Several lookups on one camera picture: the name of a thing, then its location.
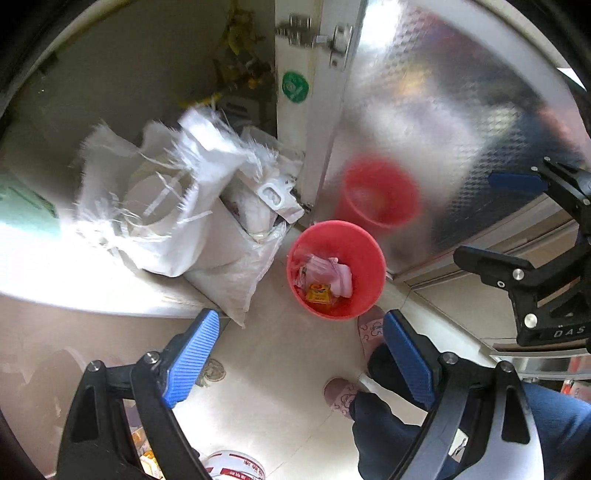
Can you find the yellow packets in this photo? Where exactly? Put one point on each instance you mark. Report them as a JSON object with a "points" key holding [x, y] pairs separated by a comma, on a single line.
{"points": [[147, 461]]}

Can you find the red plastic bucket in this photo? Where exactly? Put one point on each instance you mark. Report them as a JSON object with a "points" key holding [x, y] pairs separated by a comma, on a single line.
{"points": [[364, 258]]}

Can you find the round floor drain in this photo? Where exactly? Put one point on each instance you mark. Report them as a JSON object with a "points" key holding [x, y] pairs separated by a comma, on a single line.
{"points": [[214, 371]]}

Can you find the pink slipper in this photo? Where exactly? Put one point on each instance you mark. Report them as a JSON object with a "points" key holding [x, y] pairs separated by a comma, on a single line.
{"points": [[369, 332], [337, 392]]}

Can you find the dried plant stems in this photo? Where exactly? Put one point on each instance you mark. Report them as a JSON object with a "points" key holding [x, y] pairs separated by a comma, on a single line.
{"points": [[240, 46]]}

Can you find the person's left leg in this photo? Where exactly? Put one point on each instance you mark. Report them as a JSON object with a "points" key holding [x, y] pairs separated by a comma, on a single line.
{"points": [[388, 443]]}

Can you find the metal door latch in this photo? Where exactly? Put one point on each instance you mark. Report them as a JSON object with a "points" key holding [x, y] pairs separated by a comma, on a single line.
{"points": [[339, 41]]}

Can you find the pink cartoon plastic bag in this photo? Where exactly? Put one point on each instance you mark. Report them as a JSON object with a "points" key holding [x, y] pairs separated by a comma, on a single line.
{"points": [[337, 277]]}

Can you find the round green sticker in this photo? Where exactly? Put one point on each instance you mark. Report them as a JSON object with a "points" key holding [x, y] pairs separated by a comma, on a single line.
{"points": [[294, 86]]}

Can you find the yellow red seasoning sachet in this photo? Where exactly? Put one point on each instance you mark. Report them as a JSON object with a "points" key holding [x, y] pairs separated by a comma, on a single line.
{"points": [[317, 292]]}

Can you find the frayed white woven sack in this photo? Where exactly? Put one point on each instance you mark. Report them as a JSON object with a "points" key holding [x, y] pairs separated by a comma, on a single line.
{"points": [[152, 221]]}

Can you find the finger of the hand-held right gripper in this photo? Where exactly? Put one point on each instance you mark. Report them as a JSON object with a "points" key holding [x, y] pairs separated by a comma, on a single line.
{"points": [[498, 267], [517, 181]]}

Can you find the smooth white woven sack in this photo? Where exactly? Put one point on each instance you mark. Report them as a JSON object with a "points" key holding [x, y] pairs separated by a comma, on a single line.
{"points": [[231, 281]]}

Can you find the patterned metal cabinet door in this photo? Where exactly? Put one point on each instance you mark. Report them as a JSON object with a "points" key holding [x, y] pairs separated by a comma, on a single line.
{"points": [[461, 115]]}

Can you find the white red tub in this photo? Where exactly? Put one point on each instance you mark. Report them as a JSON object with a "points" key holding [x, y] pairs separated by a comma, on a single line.
{"points": [[235, 466]]}

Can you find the light green box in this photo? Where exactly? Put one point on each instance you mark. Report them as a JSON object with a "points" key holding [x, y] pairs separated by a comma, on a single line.
{"points": [[23, 203]]}

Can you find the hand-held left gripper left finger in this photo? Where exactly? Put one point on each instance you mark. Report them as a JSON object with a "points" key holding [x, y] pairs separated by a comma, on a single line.
{"points": [[194, 355]]}

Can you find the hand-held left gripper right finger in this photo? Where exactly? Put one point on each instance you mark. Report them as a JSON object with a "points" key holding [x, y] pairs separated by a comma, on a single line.
{"points": [[408, 364]]}

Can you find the white cabinet frame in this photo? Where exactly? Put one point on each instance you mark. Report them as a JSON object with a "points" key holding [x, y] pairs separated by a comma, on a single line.
{"points": [[300, 138]]}

